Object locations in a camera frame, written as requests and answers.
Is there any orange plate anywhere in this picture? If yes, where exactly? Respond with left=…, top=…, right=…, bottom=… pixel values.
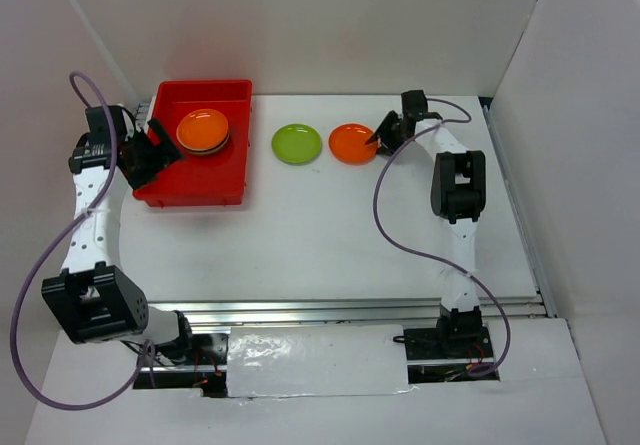
left=176, top=109, right=230, bottom=148
left=328, top=123, right=378, bottom=165

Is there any cream floral plate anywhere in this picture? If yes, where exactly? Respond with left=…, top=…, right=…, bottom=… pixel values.
left=181, top=135, right=230, bottom=156

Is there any green plate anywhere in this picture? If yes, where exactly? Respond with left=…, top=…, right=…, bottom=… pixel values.
left=271, top=124, right=323, bottom=165

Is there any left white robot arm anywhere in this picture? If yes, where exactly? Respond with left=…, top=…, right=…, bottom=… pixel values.
left=41, top=105, right=198, bottom=365

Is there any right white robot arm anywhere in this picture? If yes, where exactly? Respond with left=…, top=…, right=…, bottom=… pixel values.
left=366, top=90, right=487, bottom=357

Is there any red plastic bin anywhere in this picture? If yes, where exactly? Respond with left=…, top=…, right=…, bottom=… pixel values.
left=133, top=79, right=252, bottom=208

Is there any white foil cover sheet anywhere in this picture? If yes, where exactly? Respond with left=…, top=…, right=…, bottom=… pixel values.
left=226, top=325, right=410, bottom=398

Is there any aluminium rail frame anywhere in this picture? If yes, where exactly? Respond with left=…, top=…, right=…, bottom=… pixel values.
left=119, top=93, right=559, bottom=391

